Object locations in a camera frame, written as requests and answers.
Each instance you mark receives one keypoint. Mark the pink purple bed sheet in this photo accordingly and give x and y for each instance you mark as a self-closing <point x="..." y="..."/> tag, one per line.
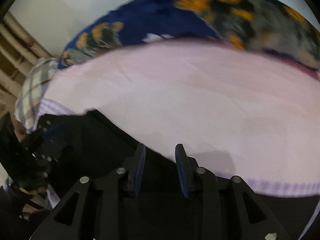
<point x="237" y="113"/>

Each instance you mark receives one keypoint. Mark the beige curtain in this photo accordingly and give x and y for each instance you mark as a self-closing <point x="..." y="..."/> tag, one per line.
<point x="19" y="53"/>

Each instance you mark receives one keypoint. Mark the black pants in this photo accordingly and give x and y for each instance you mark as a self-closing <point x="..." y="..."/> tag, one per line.
<point x="97" y="205"/>

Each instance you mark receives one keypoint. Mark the blue dog print blanket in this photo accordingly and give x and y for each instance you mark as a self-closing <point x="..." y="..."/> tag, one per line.
<point x="254" y="25"/>

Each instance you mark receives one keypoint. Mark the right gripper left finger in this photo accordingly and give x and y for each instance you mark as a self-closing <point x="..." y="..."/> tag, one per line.
<point x="135" y="169"/>

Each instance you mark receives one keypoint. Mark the plaid pillow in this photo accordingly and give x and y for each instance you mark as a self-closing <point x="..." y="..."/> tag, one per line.
<point x="32" y="92"/>

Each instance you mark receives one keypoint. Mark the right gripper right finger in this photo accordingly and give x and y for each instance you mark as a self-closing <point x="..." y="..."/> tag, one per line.
<point x="186" y="166"/>

